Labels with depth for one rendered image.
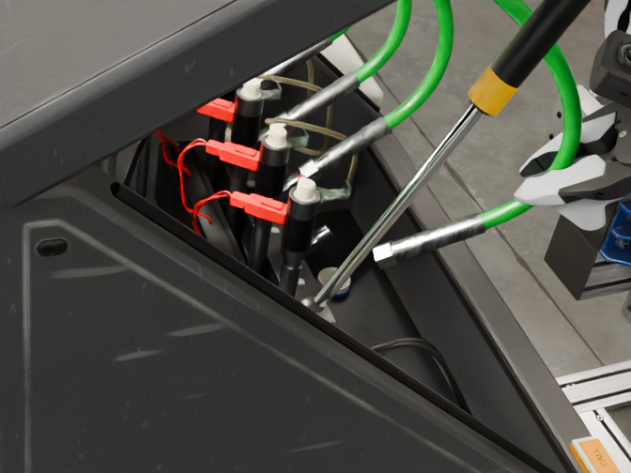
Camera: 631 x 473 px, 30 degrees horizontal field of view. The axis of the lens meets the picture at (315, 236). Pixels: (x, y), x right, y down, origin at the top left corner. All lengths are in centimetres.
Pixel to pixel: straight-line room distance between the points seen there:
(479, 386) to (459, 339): 6
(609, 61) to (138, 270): 41
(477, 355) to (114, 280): 76
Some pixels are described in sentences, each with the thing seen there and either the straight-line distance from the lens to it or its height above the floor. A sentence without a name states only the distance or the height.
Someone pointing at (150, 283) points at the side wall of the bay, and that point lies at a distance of 56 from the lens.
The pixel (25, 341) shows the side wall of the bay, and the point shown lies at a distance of 58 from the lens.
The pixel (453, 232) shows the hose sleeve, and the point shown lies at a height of 118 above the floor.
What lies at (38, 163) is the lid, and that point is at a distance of 48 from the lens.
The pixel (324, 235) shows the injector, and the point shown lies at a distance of 108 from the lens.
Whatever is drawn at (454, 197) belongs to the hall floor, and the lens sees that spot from 300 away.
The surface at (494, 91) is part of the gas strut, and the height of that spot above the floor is 147.
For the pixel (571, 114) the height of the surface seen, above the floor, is 131.
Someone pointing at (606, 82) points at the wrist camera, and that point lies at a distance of 84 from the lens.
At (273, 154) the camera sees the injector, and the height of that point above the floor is 113.
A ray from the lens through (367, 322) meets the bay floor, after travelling 138.
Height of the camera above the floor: 177
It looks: 40 degrees down
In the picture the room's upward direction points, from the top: 11 degrees clockwise
